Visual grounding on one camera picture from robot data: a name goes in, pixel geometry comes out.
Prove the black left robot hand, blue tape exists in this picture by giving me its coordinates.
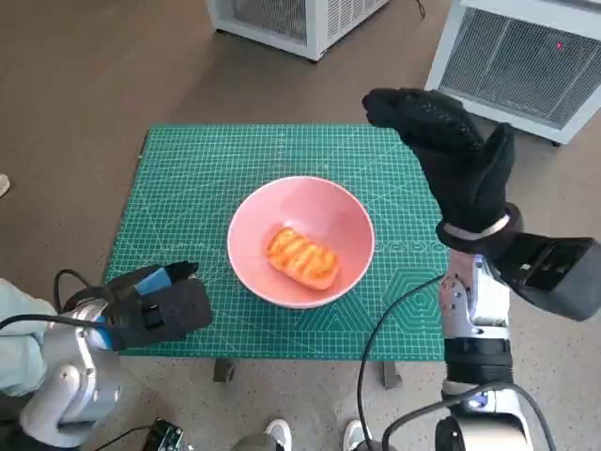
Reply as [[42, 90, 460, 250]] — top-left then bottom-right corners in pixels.
[[101, 261, 199, 306]]

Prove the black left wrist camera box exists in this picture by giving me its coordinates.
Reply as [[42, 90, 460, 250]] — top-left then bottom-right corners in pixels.
[[116, 278, 213, 351]]

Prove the green cutting mat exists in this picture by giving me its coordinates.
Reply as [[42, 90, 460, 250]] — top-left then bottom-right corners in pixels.
[[100, 123, 450, 363]]

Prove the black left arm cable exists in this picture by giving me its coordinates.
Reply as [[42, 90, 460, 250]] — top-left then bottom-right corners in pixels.
[[54, 268, 104, 314], [0, 313, 104, 330]]

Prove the right robot hand, black glove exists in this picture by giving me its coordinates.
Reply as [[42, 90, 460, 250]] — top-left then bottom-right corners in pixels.
[[361, 87, 516, 234]]

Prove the white mesh cabinet, red light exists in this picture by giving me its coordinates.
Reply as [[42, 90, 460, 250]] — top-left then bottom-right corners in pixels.
[[424, 0, 601, 146]]

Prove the pink bowl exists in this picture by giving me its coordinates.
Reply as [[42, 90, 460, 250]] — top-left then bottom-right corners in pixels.
[[226, 176, 376, 310]]

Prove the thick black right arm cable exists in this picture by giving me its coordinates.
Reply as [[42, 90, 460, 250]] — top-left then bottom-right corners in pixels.
[[379, 381, 558, 451]]

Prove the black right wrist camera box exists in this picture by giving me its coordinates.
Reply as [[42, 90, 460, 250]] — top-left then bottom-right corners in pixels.
[[492, 232, 601, 322]]

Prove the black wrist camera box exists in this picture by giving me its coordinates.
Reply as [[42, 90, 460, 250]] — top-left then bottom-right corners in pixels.
[[116, 278, 213, 351], [492, 232, 601, 322]]

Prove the long striped toy bread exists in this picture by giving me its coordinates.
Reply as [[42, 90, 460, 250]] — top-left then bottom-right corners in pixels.
[[265, 225, 340, 291]]

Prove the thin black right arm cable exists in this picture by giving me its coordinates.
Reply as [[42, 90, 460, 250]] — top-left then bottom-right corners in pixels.
[[356, 274, 446, 451]]

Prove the black electronic box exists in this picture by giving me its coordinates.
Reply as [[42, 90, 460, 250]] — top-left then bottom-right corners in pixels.
[[147, 417, 185, 451]]

